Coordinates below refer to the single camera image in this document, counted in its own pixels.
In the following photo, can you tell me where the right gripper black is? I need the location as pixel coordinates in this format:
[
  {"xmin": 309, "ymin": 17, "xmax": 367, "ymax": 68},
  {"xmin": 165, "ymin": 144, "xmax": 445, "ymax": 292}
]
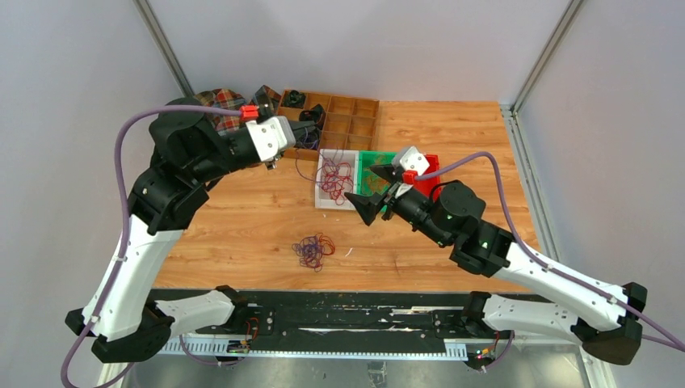
[{"xmin": 342, "ymin": 164, "xmax": 449, "ymax": 247}]

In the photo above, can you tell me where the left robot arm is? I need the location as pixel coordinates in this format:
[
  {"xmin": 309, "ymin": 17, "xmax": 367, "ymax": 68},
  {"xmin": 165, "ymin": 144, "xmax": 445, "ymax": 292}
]
[{"xmin": 65, "ymin": 98, "xmax": 313, "ymax": 364}]

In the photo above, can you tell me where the red plastic bin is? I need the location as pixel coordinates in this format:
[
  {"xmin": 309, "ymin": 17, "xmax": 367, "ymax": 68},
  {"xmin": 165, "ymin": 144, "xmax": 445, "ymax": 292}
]
[{"xmin": 406, "ymin": 154, "xmax": 443, "ymax": 202}]

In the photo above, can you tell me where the rolled dark cloth middle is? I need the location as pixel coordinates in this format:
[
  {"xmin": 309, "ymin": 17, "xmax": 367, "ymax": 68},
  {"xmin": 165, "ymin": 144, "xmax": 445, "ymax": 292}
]
[{"xmin": 299, "ymin": 104, "xmax": 326, "ymax": 129}]

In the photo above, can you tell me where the aluminium frame post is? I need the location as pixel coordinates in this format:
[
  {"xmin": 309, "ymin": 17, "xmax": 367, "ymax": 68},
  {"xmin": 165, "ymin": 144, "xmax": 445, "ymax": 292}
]
[
  {"xmin": 132, "ymin": 0, "xmax": 195, "ymax": 96},
  {"xmin": 511, "ymin": 0, "xmax": 585, "ymax": 116}
]

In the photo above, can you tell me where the right aluminium frame post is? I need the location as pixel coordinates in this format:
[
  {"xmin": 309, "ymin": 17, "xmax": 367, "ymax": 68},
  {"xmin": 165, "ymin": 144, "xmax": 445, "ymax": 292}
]
[{"xmin": 511, "ymin": 0, "xmax": 585, "ymax": 116}]

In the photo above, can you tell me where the white slotted cable duct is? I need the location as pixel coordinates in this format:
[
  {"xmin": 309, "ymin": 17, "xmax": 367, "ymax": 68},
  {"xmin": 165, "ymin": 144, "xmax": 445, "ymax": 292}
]
[{"xmin": 184, "ymin": 337, "xmax": 469, "ymax": 361}]

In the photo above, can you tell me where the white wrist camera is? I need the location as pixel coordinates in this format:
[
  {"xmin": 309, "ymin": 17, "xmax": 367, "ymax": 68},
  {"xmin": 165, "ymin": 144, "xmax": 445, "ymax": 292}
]
[
  {"xmin": 246, "ymin": 116, "xmax": 296, "ymax": 163},
  {"xmin": 392, "ymin": 146, "xmax": 430, "ymax": 198}
]

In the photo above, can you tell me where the plaid cloth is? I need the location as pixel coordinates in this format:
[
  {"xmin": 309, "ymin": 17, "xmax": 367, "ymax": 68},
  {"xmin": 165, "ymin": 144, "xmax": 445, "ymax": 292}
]
[{"xmin": 194, "ymin": 85, "xmax": 281, "ymax": 133}]

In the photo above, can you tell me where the rolled dark cloth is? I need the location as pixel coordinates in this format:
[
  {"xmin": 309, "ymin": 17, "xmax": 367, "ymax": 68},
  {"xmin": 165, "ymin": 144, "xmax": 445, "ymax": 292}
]
[
  {"xmin": 281, "ymin": 90, "xmax": 307, "ymax": 109},
  {"xmin": 299, "ymin": 104, "xmax": 326, "ymax": 129}
]

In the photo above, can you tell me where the purple cable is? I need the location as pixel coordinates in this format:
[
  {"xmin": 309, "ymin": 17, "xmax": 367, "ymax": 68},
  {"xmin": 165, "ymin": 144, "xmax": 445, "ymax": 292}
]
[
  {"xmin": 294, "ymin": 128, "xmax": 347, "ymax": 186},
  {"xmin": 291, "ymin": 234, "xmax": 329, "ymax": 273}
]

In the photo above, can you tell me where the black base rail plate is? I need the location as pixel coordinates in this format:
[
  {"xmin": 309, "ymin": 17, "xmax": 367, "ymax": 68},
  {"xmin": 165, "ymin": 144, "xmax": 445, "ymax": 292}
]
[{"xmin": 196, "ymin": 290, "xmax": 510, "ymax": 352}]

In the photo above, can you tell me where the wooden compartment tray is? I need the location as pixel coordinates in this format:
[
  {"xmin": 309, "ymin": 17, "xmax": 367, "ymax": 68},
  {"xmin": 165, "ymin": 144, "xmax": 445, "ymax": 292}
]
[{"xmin": 277, "ymin": 90, "xmax": 380, "ymax": 161}]

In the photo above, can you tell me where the white plastic bin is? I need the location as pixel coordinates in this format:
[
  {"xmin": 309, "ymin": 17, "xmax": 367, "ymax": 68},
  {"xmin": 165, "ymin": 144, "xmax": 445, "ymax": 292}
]
[{"xmin": 314, "ymin": 149, "xmax": 359, "ymax": 211}]

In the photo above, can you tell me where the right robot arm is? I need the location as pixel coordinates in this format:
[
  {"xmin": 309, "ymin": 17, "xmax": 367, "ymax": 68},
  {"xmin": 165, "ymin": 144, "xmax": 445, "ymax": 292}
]
[{"xmin": 347, "ymin": 164, "xmax": 647, "ymax": 365}]

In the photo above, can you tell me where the rolled dark cloth top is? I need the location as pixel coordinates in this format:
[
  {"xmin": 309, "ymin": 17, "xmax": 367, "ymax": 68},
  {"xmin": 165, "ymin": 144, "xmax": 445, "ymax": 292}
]
[{"xmin": 281, "ymin": 90, "xmax": 307, "ymax": 109}]

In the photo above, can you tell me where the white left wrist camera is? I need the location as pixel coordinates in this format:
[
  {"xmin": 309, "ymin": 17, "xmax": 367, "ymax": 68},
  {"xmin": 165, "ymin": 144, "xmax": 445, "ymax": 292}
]
[{"xmin": 246, "ymin": 116, "xmax": 296, "ymax": 163}]

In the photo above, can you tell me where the left aluminium frame post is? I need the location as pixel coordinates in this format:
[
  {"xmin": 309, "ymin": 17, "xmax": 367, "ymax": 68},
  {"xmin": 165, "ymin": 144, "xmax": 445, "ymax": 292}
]
[{"xmin": 132, "ymin": 0, "xmax": 195, "ymax": 96}]

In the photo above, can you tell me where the green plastic bin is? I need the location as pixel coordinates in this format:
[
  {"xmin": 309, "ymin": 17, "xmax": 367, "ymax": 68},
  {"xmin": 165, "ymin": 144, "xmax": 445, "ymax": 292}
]
[{"xmin": 354, "ymin": 150, "xmax": 396, "ymax": 196}]

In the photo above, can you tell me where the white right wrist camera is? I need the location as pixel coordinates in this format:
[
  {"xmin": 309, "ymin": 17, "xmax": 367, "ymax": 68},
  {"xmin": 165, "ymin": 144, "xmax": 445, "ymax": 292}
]
[{"xmin": 392, "ymin": 146, "xmax": 430, "ymax": 198}]

